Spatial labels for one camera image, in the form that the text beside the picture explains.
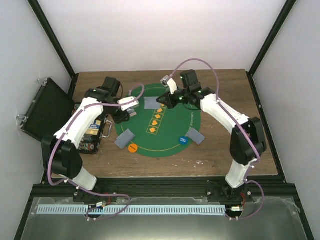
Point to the cards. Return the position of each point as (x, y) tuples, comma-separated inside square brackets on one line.
[(195, 136)]

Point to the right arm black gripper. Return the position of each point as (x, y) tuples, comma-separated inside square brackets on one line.
[(169, 101)]

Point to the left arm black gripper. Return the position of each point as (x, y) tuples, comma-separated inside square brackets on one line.
[(118, 119)]

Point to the face-down card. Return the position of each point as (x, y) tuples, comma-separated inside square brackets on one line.
[(150, 103)]

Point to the chrome case handle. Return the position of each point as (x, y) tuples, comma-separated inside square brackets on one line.
[(109, 126)]

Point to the blue small blind button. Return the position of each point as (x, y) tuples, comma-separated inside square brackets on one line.
[(183, 140)]

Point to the round green poker mat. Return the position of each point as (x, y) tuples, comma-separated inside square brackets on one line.
[(157, 132)]

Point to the dealt blue patterned card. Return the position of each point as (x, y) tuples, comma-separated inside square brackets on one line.
[(124, 139)]

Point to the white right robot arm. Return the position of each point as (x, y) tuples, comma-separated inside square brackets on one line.
[(247, 137)]

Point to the deck of grey cards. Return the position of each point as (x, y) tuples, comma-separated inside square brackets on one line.
[(132, 112)]

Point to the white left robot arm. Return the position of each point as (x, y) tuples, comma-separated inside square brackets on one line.
[(60, 154)]

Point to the blue card deck box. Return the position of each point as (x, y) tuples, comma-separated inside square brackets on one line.
[(94, 128)]

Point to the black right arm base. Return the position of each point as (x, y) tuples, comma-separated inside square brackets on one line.
[(220, 191)]

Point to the black poker set case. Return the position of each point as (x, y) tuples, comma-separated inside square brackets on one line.
[(50, 110)]

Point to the light blue slotted rail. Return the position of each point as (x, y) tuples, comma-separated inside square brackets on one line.
[(78, 209)]

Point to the orange big blind button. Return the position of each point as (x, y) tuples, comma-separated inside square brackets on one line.
[(133, 148)]

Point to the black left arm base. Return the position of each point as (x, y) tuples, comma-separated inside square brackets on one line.
[(82, 196)]

